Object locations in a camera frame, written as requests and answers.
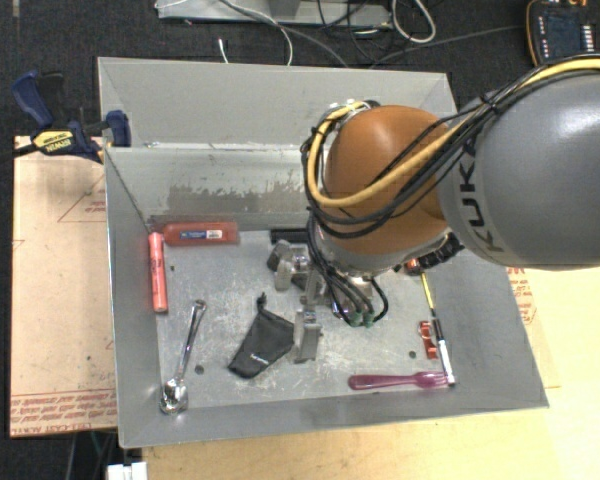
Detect pale grey metal gripper finger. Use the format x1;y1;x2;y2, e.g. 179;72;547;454
266;239;301;292
293;308;325;365

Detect black fabric pouch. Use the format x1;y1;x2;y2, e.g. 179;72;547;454
226;292;297;381

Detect pink plastic fork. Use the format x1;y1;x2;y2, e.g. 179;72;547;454
347;371;450;392

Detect red-brown flat block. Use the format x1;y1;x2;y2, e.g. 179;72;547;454
161;220;241;246

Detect small orange-red metal clip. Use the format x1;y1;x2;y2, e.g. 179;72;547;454
418;319;439;361

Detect orange marker pen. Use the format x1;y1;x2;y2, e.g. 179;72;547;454
147;231;170;314

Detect metal spoon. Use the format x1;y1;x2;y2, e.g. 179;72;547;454
158;298;208;416

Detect grey metal bin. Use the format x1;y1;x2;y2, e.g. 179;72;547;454
97;56;550;450

